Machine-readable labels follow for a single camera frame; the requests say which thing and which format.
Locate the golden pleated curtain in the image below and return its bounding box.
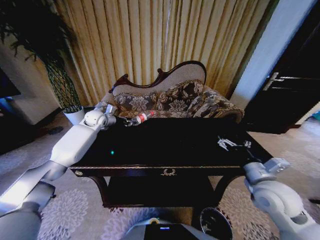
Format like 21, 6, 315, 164
53, 0, 280, 107

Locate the beige carved wooden sofa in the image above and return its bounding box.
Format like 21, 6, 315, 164
96, 60, 245, 123

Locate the tall green potted plant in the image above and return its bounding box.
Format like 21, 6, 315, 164
0, 0, 82, 113

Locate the silver door handle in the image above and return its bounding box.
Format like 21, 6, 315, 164
262, 71, 286, 91

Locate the black television screen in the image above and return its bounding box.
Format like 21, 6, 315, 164
0, 66, 22, 99

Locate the large brown floral cushion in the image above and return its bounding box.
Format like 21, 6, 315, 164
156, 79, 210, 118

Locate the clear plastic bottle red label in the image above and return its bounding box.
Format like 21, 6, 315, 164
134, 110, 156, 124

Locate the grey floral patterned rug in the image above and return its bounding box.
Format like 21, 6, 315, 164
0, 117, 320, 240

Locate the dark wooden door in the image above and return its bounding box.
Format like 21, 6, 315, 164
241, 0, 320, 136

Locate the white robot front shell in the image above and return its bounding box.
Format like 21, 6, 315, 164
123, 216, 210, 240

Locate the round metal trash bin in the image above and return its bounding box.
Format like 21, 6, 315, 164
199, 206, 234, 237

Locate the small brown floral cushion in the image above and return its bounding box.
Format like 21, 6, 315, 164
113, 91, 161, 118

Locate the dark wooden table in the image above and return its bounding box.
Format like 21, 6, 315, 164
69, 116, 275, 209

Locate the white plant pot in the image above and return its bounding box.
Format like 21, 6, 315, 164
62, 104, 86, 126

